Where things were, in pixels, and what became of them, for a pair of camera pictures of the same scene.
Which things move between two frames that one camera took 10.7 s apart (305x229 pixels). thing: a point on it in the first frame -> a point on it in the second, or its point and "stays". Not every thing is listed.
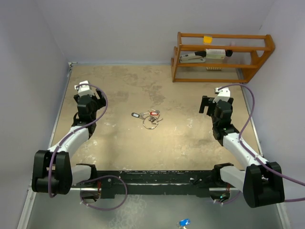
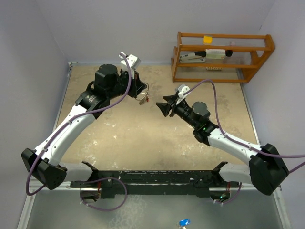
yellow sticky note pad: (208, 39) stays
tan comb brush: (213, 68) stays
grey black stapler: (196, 57) stays
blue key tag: (185, 222) stays
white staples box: (215, 53) stays
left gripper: (100, 102) -> (137, 86)
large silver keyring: (149, 128) -> (147, 92)
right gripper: (207, 102) -> (165, 107)
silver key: (152, 119) -> (142, 101)
